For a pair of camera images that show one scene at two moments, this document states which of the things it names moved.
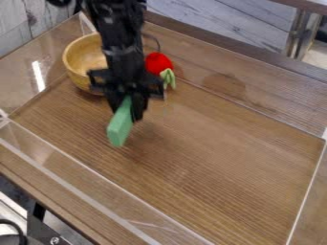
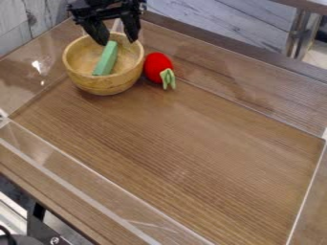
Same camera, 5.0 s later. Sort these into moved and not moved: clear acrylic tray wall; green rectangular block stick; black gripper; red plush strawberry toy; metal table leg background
Moved: green rectangular block stick; black gripper
Not moved: metal table leg background; red plush strawberry toy; clear acrylic tray wall
